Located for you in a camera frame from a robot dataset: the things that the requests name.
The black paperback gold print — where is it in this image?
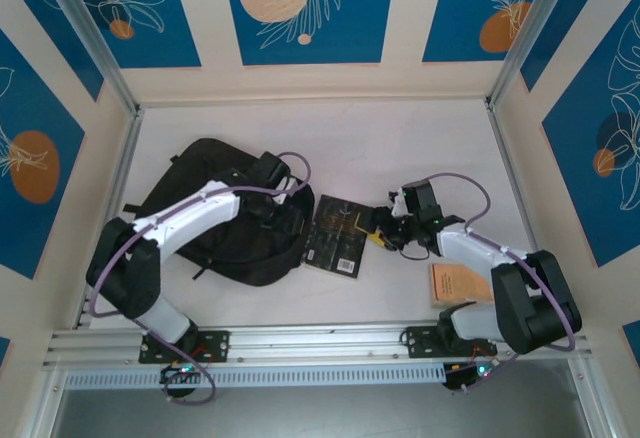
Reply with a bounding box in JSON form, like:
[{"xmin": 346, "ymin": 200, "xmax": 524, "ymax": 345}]
[{"xmin": 301, "ymin": 194, "xmax": 374, "ymax": 280}]

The black backpack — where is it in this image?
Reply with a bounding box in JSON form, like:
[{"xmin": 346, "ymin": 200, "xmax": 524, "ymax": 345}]
[{"xmin": 123, "ymin": 137, "xmax": 317, "ymax": 288}]

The tan paperback book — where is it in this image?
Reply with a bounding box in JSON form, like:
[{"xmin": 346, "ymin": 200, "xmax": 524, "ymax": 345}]
[{"xmin": 428, "ymin": 262, "xmax": 495, "ymax": 310}]

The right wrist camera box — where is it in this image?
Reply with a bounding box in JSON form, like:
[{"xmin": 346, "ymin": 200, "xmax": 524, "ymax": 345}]
[{"xmin": 389, "ymin": 190, "xmax": 412, "ymax": 219}]

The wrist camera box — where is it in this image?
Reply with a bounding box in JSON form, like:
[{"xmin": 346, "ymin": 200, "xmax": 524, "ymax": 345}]
[
  {"xmin": 272, "ymin": 173, "xmax": 301, "ymax": 205},
  {"xmin": 389, "ymin": 190, "xmax": 412, "ymax": 219}
]

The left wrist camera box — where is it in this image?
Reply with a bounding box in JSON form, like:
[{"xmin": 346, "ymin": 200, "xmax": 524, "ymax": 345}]
[{"xmin": 272, "ymin": 173, "xmax": 301, "ymax": 205}]

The aluminium side rail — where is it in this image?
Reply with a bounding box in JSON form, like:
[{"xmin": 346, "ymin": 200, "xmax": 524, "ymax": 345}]
[
  {"xmin": 487, "ymin": 100, "xmax": 561, "ymax": 319},
  {"xmin": 74, "ymin": 105, "xmax": 146, "ymax": 330}
]

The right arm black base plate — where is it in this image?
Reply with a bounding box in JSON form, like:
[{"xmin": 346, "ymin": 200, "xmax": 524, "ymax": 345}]
[{"xmin": 399, "ymin": 325, "xmax": 499, "ymax": 360}]

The aluminium mounting rail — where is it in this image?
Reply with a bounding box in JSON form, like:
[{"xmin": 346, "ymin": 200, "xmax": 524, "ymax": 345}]
[{"xmin": 42, "ymin": 318, "xmax": 594, "ymax": 370}]

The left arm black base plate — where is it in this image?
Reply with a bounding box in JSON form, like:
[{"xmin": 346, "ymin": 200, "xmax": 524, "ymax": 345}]
[{"xmin": 138, "ymin": 328, "xmax": 231, "ymax": 364}]

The white slotted cable duct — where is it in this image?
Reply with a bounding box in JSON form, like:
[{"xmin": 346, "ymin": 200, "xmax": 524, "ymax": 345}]
[{"xmin": 62, "ymin": 363, "xmax": 449, "ymax": 390}]

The aluminium frame post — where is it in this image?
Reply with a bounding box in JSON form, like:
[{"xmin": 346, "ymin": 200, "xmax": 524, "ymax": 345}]
[
  {"xmin": 35, "ymin": 0, "xmax": 141, "ymax": 115},
  {"xmin": 485, "ymin": 0, "xmax": 586, "ymax": 109}
]

